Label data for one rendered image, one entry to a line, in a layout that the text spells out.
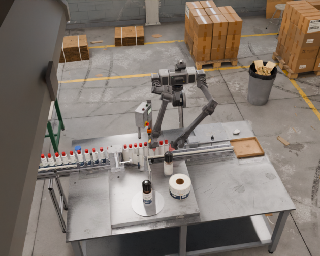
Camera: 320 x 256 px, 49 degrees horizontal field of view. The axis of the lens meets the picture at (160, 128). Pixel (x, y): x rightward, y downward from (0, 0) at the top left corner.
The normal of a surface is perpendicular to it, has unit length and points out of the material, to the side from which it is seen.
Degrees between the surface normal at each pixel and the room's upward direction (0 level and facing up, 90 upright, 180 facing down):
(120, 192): 0
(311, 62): 88
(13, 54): 55
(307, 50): 87
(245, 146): 0
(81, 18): 90
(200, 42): 90
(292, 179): 0
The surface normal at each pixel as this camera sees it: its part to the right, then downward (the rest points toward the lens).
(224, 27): 0.18, 0.63
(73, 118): -0.02, -0.76
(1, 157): 0.80, -0.51
